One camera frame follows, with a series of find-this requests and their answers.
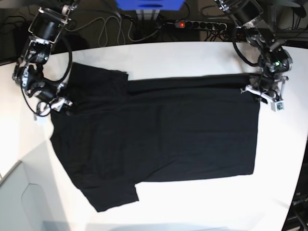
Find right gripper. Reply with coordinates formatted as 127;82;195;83
49;96;73;112

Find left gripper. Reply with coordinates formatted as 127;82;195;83
240;74;288;105

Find black T-shirt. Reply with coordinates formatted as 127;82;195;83
51;63;260;212

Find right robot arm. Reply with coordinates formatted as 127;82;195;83
12;0;79;117

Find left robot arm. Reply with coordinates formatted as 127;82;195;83
216;0;293;111

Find black power strip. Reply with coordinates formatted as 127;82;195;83
174;20;228;31

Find blue box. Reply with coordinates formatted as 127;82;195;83
116;0;185;11

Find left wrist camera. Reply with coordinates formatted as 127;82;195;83
271;100;284;112

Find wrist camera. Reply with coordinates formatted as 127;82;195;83
271;100;284;112
33;114;51;125

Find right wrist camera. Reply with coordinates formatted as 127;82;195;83
33;114;51;125

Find grey cable loops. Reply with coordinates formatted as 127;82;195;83
64;9;162;48

